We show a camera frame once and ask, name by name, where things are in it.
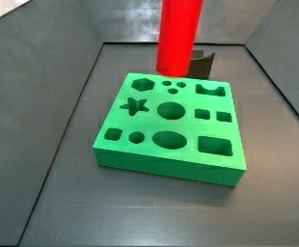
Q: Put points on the red cylinder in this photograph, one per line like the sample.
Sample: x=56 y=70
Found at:
x=180 y=15

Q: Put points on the green foam shape-sorter block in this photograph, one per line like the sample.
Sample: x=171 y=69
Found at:
x=172 y=127

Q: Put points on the black curved cradle stand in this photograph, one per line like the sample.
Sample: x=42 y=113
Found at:
x=200 y=65

